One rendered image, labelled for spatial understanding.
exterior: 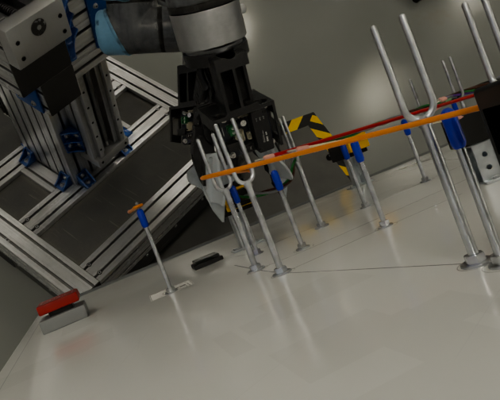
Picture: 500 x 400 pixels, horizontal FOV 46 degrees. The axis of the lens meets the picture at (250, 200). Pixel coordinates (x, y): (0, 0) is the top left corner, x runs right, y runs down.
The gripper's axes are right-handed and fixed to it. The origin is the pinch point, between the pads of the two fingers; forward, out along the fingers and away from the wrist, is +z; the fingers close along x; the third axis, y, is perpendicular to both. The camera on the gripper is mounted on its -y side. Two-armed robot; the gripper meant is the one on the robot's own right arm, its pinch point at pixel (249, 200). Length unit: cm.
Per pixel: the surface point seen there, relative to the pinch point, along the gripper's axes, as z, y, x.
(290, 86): 44, -172, 74
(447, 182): -17.2, 39.7, 1.0
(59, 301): 4.1, -1.1, -26.0
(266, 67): 36, -187, 70
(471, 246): -13.8, 41.3, 1.0
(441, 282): -12.9, 41.9, -1.5
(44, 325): 5.7, 0.1, -28.5
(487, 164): -4.4, 20.0, 19.7
